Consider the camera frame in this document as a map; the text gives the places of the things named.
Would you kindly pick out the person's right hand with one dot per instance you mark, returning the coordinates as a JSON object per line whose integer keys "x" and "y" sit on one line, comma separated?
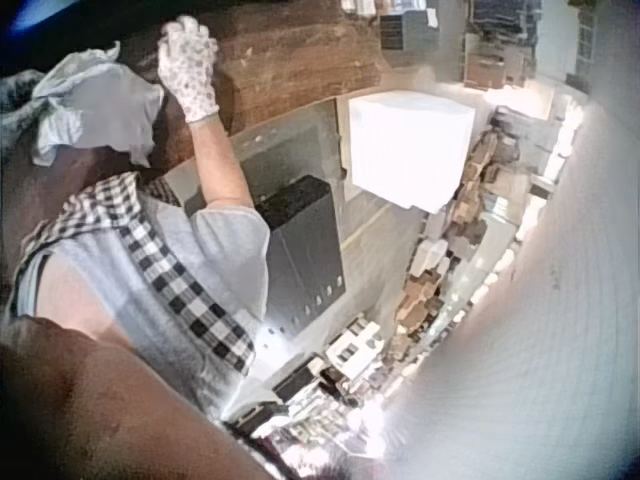
{"x": 189, "y": 75}

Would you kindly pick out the person's right fingers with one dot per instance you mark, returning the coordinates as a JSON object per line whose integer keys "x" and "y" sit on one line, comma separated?
{"x": 184, "y": 35}

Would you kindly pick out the brown wooden table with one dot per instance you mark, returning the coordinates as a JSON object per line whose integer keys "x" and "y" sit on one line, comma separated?
{"x": 280, "y": 65}

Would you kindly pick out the light grey cloth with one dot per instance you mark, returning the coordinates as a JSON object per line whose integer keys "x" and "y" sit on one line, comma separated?
{"x": 97, "y": 107}

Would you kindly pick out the grey crate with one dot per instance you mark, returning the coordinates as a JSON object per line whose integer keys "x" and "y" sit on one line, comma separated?
{"x": 407, "y": 31}

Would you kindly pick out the black cabinet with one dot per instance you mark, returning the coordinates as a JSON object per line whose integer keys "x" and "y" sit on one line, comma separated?
{"x": 302, "y": 255}

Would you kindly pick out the white box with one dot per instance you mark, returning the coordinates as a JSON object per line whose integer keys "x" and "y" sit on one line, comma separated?
{"x": 407, "y": 150}

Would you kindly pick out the cluttered goods shelf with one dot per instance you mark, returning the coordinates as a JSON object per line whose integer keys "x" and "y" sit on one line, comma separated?
{"x": 440, "y": 260}

